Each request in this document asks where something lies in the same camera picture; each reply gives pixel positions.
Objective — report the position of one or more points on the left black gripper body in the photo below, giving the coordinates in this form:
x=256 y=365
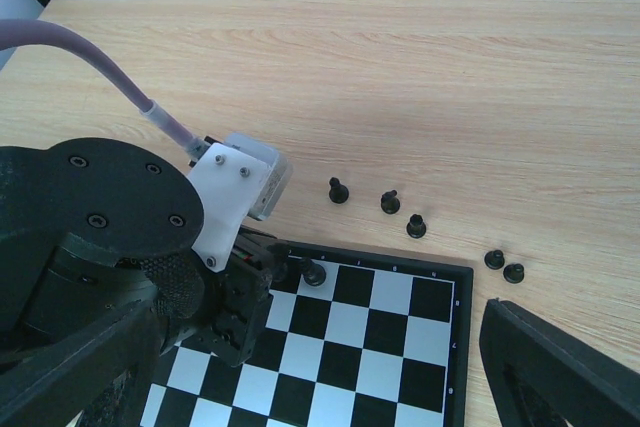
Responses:
x=93 y=224

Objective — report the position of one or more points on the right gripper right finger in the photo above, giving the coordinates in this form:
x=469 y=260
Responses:
x=541 y=376

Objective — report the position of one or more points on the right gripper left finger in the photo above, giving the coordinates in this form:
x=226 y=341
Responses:
x=98 y=376

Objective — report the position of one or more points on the black queen piece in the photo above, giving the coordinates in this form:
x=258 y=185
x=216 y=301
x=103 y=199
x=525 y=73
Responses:
x=312 y=273

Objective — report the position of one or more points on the black pawn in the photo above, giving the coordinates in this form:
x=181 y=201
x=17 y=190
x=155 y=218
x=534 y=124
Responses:
x=514 y=273
x=494 y=259

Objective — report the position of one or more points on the black and white chessboard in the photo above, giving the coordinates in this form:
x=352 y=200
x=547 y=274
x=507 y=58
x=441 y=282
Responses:
x=382 y=342

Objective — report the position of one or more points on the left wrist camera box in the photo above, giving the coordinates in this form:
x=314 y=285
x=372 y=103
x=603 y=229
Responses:
x=238 y=178

